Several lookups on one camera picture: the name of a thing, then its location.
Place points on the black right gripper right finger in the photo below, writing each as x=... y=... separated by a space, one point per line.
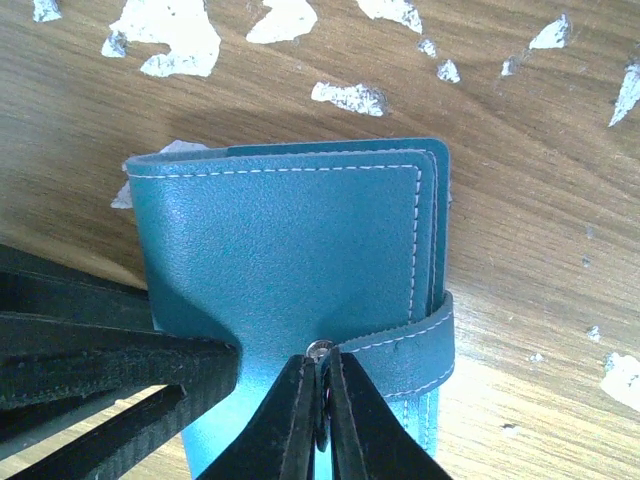
x=366 y=439

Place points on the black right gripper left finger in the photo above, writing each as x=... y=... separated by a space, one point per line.
x=279 y=440

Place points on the blue card holder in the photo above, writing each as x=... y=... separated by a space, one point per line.
x=279 y=248

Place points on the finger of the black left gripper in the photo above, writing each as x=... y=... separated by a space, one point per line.
x=34 y=285
x=50 y=368

